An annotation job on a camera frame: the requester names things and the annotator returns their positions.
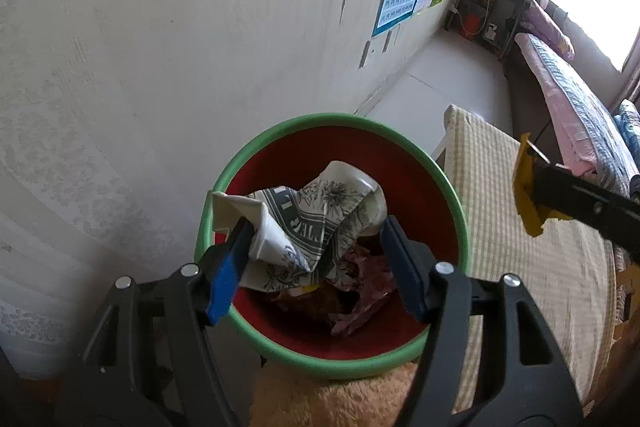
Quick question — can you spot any grey white paper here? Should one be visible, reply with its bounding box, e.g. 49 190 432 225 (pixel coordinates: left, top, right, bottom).
213 160 387 293

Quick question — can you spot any yellow wrapper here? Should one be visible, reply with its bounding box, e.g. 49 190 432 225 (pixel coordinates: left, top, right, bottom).
512 133 570 237

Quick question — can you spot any pink snack wrapper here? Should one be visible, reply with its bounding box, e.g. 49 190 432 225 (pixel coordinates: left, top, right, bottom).
274 243 396 337

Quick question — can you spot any bed with striped quilt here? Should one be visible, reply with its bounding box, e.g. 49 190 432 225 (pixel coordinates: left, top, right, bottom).
515 32 639 196

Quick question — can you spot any blue patterned pillow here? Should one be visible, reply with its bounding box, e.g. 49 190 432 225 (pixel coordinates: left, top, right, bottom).
614 100 640 169

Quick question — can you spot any orange fluffy blanket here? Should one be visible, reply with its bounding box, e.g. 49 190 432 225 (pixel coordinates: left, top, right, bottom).
250 362 416 426

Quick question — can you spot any pink floral pillow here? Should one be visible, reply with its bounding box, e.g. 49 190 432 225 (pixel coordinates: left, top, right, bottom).
525 0 575 62

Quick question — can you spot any red bin green rim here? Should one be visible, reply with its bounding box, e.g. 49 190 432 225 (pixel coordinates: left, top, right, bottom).
214 113 470 379

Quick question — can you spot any red bucket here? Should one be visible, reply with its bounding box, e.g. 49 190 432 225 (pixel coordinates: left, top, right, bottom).
460 13 484 40

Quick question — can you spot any dark shelf unit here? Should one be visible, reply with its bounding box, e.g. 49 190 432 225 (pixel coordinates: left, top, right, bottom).
444 0 529 62

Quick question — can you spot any white wall socket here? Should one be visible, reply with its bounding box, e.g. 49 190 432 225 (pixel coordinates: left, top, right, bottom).
358 40 371 68

